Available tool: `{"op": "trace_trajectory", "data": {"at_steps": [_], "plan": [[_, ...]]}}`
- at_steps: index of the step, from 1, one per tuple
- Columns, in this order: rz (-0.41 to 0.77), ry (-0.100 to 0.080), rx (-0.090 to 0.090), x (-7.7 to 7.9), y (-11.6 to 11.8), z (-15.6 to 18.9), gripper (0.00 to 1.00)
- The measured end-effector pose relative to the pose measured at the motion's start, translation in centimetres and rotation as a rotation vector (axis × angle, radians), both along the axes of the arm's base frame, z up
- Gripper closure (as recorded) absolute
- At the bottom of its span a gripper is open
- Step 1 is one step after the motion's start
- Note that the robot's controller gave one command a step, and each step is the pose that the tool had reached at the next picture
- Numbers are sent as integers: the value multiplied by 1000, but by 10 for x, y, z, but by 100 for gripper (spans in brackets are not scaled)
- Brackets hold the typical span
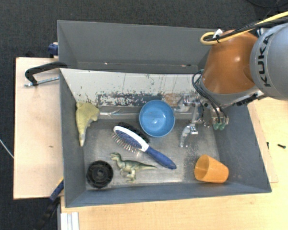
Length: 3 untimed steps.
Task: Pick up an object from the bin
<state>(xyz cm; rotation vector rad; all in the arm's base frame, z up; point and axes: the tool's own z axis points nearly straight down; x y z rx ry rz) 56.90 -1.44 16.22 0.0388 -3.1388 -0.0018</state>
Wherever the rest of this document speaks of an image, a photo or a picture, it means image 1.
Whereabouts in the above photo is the blue bowl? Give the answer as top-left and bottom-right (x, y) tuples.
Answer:
(139, 99), (176, 138)

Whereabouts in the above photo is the grey metal bin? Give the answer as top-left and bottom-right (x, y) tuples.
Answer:
(57, 20), (272, 208)

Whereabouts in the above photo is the blue and white hairbrush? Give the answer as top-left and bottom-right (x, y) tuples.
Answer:
(111, 122), (177, 170)

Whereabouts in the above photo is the orange plastic cup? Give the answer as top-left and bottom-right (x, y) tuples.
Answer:
(194, 154), (229, 184)

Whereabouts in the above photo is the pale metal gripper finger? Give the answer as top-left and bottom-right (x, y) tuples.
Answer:
(177, 94), (197, 111)
(179, 125), (199, 149)

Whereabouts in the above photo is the pale yellow toy animal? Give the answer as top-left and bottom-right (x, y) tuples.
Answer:
(75, 101), (101, 147)

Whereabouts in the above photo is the green toy dinosaur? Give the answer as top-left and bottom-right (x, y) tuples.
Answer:
(110, 152), (158, 183)

